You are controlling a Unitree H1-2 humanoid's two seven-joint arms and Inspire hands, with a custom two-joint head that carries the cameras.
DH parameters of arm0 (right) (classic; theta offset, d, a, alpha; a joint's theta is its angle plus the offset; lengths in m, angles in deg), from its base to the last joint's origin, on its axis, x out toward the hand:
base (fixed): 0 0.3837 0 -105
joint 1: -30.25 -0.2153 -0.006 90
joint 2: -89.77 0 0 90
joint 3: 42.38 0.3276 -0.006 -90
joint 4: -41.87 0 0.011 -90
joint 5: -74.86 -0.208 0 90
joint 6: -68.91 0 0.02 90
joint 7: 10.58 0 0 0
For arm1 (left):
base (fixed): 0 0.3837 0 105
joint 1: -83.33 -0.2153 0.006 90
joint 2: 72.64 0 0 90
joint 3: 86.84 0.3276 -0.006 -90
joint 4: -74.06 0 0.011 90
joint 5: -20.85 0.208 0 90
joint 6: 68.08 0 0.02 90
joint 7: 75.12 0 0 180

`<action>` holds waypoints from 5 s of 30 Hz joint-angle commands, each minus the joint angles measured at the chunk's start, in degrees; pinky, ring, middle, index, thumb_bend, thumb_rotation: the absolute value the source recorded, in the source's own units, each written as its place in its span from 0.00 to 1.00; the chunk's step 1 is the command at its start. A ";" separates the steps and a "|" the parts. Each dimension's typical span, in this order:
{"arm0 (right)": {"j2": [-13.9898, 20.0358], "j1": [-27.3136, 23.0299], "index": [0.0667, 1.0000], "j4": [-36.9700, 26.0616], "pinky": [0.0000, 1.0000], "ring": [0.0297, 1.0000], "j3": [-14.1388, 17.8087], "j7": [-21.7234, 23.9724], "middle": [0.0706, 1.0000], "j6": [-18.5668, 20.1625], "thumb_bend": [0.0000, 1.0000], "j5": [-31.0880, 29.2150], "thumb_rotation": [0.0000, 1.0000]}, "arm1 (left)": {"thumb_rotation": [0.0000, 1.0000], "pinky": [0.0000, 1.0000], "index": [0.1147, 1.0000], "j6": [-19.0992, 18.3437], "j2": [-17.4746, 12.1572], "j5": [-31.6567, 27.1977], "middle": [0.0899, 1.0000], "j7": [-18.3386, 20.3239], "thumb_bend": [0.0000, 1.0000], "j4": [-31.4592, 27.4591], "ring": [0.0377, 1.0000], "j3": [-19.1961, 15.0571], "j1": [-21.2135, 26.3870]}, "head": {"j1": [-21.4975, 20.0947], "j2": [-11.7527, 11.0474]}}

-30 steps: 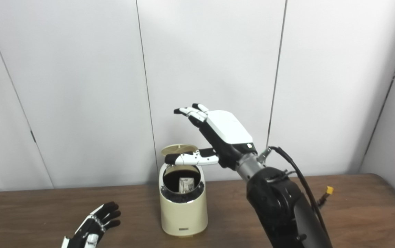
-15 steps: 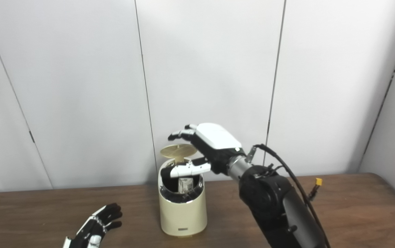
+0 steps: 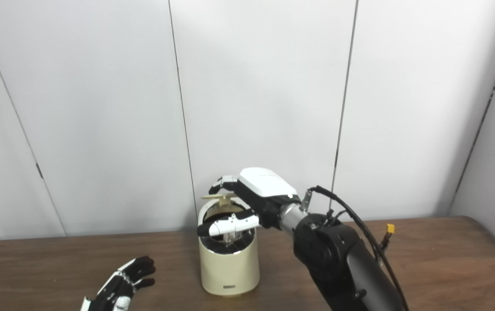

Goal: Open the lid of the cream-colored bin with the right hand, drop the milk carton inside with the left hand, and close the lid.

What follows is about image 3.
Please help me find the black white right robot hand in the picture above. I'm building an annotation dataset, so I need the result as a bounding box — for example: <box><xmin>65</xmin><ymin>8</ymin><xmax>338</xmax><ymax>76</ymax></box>
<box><xmin>197</xmin><ymin>168</ymin><xmax>302</xmax><ymax>237</ymax></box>

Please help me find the thick black wrist cable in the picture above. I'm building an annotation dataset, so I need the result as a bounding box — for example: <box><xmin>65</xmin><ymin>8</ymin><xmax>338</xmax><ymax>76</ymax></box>
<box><xmin>301</xmin><ymin>186</ymin><xmax>410</xmax><ymax>311</ymax></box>

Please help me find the cream round bin lid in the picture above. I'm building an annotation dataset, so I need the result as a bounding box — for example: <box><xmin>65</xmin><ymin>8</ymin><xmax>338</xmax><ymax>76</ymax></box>
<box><xmin>201</xmin><ymin>194</ymin><xmax>241</xmax><ymax>204</ymax></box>

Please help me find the thin wire with yellow connector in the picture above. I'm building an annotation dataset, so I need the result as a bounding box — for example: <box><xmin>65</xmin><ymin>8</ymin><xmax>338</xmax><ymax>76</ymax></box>
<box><xmin>325</xmin><ymin>209</ymin><xmax>396</xmax><ymax>265</ymax></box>

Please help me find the cream-colored cylindrical bin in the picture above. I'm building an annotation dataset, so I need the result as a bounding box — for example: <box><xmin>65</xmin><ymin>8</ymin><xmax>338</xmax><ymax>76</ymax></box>
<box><xmin>198</xmin><ymin>194</ymin><xmax>260</xmax><ymax>297</ymax></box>

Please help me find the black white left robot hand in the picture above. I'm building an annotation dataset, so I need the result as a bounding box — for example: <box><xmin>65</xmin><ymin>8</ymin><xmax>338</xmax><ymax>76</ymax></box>
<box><xmin>80</xmin><ymin>256</ymin><xmax>156</xmax><ymax>311</ymax></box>

